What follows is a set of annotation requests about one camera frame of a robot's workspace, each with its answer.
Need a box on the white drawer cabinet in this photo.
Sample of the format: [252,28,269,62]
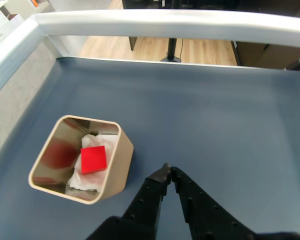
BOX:
[0,4,25,51]

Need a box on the aluminium rail frame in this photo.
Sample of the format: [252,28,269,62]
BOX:
[0,9,300,103]

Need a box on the black tripod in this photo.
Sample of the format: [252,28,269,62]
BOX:
[160,0,183,63]

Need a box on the beige square metal box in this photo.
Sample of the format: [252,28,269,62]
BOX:
[27,114,135,206]

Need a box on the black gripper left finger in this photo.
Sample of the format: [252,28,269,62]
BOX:
[86,162,172,240]

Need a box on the white crumpled tissue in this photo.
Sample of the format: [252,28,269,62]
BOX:
[66,133,119,193]

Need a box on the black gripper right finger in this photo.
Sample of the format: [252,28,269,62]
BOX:
[170,166,256,240]

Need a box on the red cube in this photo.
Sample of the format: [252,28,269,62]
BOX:
[80,145,108,176]

